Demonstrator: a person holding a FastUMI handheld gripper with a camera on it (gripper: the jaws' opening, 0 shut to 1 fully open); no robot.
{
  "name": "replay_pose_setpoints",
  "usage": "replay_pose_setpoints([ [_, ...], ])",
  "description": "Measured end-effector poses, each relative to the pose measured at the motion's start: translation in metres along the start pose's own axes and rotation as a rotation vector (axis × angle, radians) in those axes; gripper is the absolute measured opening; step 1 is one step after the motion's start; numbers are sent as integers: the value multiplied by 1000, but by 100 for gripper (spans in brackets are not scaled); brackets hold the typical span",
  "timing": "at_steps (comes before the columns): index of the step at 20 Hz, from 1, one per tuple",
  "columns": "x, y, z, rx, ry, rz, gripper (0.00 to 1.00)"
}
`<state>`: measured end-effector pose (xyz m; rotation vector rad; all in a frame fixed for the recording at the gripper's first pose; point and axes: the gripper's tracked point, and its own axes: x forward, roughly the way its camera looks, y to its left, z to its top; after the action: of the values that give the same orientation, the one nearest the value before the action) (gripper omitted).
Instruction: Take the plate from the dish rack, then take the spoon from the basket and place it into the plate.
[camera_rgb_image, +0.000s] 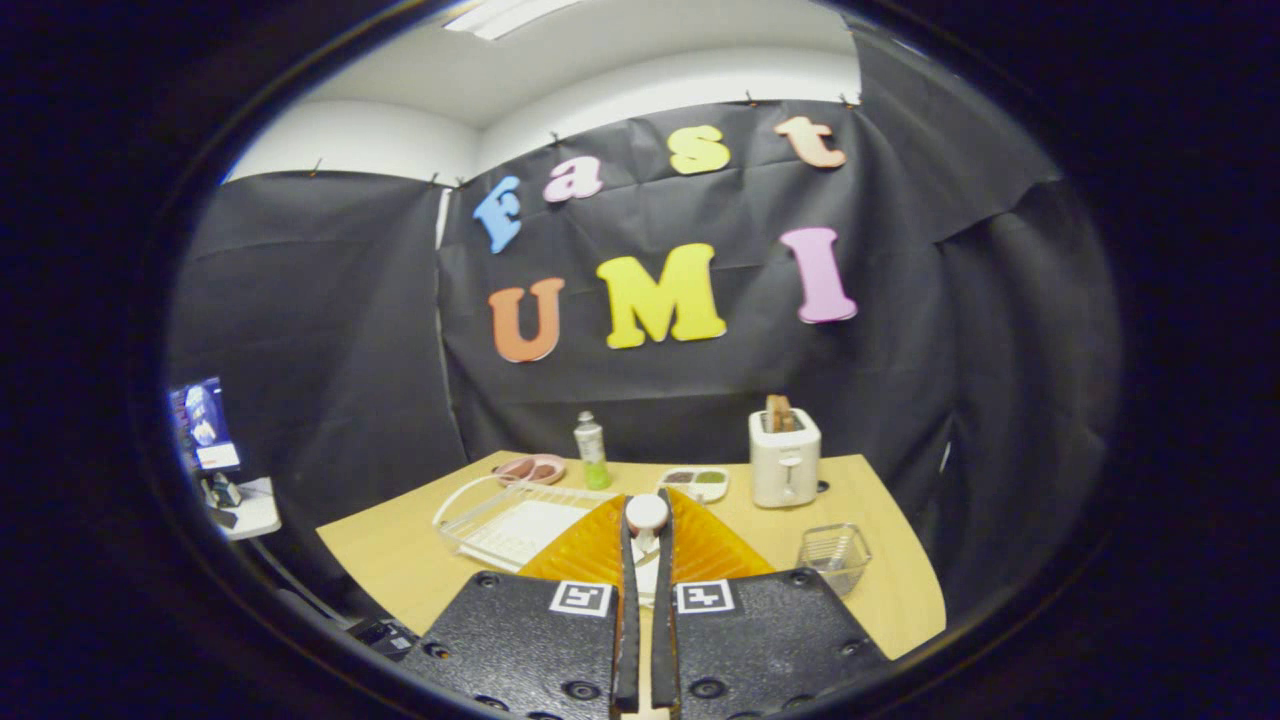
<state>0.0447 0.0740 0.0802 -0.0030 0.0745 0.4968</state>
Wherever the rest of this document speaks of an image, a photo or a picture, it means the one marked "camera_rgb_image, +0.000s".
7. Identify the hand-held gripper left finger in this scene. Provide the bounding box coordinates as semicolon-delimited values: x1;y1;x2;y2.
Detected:
400;495;642;720

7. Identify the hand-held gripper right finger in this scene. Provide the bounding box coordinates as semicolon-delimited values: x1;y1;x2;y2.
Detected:
655;488;891;720

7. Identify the pink handled spoon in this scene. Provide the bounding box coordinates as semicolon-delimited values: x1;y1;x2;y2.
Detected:
624;493;670;561

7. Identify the white wire dish rack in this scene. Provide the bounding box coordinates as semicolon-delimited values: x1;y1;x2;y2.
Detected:
432;474;626;573

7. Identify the metal wire basket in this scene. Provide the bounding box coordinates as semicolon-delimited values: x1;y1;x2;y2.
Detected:
797;523;872;598

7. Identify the small white divided dish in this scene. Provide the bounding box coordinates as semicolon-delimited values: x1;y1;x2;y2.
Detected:
657;466;730;504

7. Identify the pink dish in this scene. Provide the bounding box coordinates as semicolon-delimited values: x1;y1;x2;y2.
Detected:
492;454;567;487

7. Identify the green drink bottle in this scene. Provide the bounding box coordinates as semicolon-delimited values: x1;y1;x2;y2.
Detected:
574;411;611;491

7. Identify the cream toaster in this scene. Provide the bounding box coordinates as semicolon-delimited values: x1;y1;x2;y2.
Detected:
749;408;822;509

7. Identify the white side table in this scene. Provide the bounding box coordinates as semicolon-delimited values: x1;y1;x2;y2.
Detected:
200;476;283;542

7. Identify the computer monitor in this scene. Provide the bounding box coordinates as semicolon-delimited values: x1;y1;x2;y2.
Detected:
168;377;242;474

